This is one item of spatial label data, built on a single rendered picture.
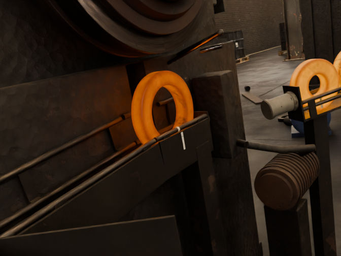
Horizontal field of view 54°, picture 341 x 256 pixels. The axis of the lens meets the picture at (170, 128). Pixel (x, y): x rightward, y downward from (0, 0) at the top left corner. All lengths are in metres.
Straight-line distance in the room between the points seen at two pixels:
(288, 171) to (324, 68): 0.34
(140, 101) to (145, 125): 0.05
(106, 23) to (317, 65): 0.67
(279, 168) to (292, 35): 8.73
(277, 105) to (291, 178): 0.21
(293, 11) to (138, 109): 8.99
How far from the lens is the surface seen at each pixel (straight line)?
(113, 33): 0.63
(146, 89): 0.70
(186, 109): 0.80
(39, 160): 0.63
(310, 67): 1.07
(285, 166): 0.96
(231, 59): 1.16
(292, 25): 9.60
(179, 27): 0.75
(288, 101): 1.02
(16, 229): 0.54
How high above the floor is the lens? 0.89
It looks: 13 degrees down
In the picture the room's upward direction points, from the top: 10 degrees counter-clockwise
